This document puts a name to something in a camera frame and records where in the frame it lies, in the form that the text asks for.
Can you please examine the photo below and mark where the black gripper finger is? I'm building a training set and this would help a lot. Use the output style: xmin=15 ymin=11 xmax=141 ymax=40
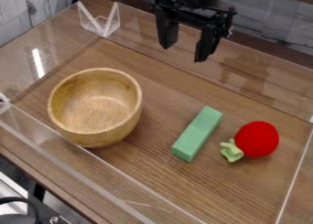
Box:
xmin=194 ymin=24 xmax=221 ymax=62
xmin=156 ymin=7 xmax=178 ymax=49

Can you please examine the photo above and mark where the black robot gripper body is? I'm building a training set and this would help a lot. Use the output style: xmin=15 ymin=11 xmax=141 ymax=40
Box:
xmin=153 ymin=0 xmax=236 ymax=28

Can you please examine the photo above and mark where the red plush strawberry toy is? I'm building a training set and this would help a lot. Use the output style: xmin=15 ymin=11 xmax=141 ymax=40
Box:
xmin=221 ymin=121 xmax=280 ymax=163

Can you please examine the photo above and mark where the wooden bowl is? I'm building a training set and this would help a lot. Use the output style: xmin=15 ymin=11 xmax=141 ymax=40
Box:
xmin=49 ymin=68 xmax=143 ymax=148

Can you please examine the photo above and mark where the green rectangular block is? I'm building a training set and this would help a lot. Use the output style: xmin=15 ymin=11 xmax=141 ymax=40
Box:
xmin=172 ymin=106 xmax=222 ymax=162

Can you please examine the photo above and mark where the clear acrylic tray enclosure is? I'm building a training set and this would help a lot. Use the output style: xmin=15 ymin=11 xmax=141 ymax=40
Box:
xmin=0 ymin=0 xmax=313 ymax=224

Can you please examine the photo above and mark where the black metal table bracket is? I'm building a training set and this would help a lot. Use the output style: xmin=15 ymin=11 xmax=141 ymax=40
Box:
xmin=28 ymin=181 xmax=71 ymax=224

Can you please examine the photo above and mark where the black cable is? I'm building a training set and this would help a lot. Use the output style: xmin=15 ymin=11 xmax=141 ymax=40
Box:
xmin=0 ymin=196 xmax=42 ymax=224

